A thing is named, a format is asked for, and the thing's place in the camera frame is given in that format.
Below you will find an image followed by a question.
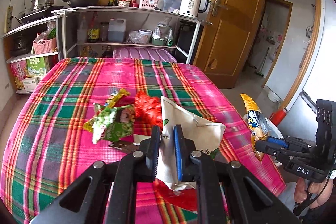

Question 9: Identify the yellow snack wrapper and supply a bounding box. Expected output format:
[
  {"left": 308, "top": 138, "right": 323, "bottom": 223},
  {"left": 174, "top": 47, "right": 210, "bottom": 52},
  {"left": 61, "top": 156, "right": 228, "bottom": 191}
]
[{"left": 240, "top": 93, "right": 268, "bottom": 161}]

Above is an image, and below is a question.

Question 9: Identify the red plastic bag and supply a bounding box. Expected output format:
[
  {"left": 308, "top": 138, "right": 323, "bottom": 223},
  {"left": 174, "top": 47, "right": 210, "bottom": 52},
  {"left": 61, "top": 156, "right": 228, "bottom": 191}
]
[{"left": 134, "top": 91, "right": 163, "bottom": 129}]

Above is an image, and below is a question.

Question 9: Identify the beige paper snack bag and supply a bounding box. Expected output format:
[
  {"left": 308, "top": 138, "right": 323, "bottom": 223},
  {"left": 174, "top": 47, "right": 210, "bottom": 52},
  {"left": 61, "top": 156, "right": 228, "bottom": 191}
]
[{"left": 156, "top": 96, "right": 226, "bottom": 190}]

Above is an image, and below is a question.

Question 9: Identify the green snack wrapper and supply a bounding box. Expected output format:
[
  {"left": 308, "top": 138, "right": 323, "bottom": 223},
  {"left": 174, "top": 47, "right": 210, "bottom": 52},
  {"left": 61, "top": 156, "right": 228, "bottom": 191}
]
[{"left": 83, "top": 105, "right": 135, "bottom": 144}]

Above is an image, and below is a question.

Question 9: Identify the small yellow green wrapper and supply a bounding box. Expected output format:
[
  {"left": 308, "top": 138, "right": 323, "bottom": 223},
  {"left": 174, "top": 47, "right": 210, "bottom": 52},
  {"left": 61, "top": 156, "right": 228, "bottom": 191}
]
[{"left": 104, "top": 88, "right": 130, "bottom": 108}]

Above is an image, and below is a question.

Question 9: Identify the white trash bin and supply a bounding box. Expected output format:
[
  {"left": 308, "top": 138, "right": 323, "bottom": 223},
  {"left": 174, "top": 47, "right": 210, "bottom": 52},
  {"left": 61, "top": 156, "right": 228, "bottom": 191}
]
[{"left": 243, "top": 111, "right": 283, "bottom": 141}]

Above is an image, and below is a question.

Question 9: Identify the right hand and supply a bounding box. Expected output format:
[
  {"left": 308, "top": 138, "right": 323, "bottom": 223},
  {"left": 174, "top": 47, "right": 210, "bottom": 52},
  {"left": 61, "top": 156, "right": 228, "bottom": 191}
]
[{"left": 294, "top": 177, "right": 334, "bottom": 209}]

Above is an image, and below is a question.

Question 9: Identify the red thermos flask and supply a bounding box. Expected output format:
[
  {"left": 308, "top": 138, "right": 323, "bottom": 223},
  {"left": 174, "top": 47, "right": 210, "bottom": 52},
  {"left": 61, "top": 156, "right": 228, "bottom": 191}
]
[{"left": 269, "top": 108, "right": 288, "bottom": 126}]

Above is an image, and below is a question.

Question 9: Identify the silver refrigerator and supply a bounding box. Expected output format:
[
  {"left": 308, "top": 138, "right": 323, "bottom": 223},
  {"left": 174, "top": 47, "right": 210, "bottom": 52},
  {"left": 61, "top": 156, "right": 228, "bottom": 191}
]
[{"left": 278, "top": 0, "right": 335, "bottom": 141}]

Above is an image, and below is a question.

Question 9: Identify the pink plaid tablecloth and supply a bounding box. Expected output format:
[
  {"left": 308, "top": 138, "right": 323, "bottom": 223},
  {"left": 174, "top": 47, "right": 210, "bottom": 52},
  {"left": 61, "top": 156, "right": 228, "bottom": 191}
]
[{"left": 1, "top": 57, "right": 285, "bottom": 223}]

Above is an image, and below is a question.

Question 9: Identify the pink storage box lid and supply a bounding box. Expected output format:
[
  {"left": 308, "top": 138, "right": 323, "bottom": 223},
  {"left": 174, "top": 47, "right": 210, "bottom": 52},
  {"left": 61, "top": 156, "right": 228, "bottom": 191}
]
[{"left": 113, "top": 47, "right": 177, "bottom": 63}]

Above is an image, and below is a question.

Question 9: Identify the white plastic jug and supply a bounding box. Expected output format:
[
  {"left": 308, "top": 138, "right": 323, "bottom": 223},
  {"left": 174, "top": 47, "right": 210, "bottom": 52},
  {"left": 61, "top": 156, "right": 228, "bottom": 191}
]
[{"left": 108, "top": 18, "right": 126, "bottom": 43}]

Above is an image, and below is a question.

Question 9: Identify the yellow label oil bottle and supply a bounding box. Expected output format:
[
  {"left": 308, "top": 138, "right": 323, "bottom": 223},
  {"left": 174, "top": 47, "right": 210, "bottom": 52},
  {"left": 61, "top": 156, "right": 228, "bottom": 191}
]
[{"left": 87, "top": 11, "right": 100, "bottom": 43}]

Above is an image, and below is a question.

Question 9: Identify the green milk carton box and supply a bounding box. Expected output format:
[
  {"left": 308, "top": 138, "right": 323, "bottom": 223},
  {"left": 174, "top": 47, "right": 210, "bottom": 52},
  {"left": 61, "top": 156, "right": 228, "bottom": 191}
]
[{"left": 27, "top": 56, "right": 50, "bottom": 81}]

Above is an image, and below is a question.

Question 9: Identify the wooden door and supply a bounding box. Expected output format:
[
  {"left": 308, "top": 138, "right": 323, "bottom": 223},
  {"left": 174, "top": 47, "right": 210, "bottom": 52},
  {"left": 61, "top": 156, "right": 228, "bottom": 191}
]
[{"left": 194, "top": 0, "right": 265, "bottom": 89}]

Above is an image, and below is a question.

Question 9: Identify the clear plastic container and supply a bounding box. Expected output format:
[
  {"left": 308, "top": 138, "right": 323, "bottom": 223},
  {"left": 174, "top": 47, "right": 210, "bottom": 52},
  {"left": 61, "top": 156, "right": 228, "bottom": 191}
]
[{"left": 157, "top": 0, "right": 182, "bottom": 12}]

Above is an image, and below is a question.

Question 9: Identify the pink utensil holder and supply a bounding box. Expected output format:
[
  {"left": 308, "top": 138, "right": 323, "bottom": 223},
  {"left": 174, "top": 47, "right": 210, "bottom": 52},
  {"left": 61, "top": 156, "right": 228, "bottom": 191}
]
[{"left": 139, "top": 0, "right": 158, "bottom": 10}]

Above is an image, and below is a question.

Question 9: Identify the pink plastic basket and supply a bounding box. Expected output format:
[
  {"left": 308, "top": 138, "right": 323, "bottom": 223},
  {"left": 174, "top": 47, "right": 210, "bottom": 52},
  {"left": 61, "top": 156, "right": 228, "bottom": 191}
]
[{"left": 33, "top": 38, "right": 57, "bottom": 54}]

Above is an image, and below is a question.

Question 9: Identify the white electric kettle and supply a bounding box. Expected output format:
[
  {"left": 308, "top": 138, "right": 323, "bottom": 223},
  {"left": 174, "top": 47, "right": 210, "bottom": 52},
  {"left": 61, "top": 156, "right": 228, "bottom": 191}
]
[{"left": 179, "top": 0, "right": 209, "bottom": 18}]

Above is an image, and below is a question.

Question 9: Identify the white metal shelf rack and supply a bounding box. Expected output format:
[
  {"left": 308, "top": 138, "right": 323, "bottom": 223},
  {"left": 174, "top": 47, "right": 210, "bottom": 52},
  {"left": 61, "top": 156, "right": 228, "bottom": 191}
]
[{"left": 1, "top": 6, "right": 209, "bottom": 94}]

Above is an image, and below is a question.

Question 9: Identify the black frying pan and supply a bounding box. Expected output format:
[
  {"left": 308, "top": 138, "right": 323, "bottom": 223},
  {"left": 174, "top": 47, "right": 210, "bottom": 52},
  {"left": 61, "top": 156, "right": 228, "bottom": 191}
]
[{"left": 61, "top": 0, "right": 99, "bottom": 8}]

